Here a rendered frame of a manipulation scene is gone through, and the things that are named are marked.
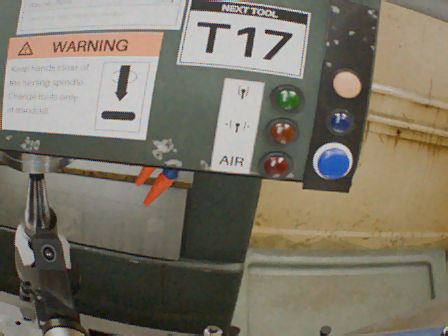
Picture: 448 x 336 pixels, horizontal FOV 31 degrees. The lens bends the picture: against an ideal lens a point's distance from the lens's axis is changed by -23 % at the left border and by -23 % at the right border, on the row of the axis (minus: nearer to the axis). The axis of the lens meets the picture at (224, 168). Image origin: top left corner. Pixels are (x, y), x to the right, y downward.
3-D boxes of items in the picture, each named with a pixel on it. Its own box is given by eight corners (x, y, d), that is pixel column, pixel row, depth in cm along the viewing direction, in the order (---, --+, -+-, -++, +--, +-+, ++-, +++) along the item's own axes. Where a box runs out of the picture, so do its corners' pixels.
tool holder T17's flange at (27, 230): (54, 216, 116) (53, 202, 114) (61, 246, 111) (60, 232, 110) (18, 216, 114) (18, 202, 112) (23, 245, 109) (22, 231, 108)
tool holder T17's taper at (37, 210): (49, 206, 113) (48, 163, 109) (53, 228, 110) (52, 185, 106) (23, 206, 112) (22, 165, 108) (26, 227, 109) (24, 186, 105)
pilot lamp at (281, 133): (294, 148, 79) (298, 125, 78) (266, 145, 79) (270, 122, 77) (293, 144, 79) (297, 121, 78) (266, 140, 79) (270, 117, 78)
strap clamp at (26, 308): (41, 349, 142) (30, 301, 133) (26, 345, 142) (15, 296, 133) (42, 307, 152) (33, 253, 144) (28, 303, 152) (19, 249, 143)
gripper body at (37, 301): (29, 300, 111) (46, 358, 102) (23, 259, 106) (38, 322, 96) (74, 304, 113) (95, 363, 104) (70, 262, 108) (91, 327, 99)
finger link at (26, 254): (8, 252, 115) (29, 295, 109) (5, 222, 112) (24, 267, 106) (23, 250, 117) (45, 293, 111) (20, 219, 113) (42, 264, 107)
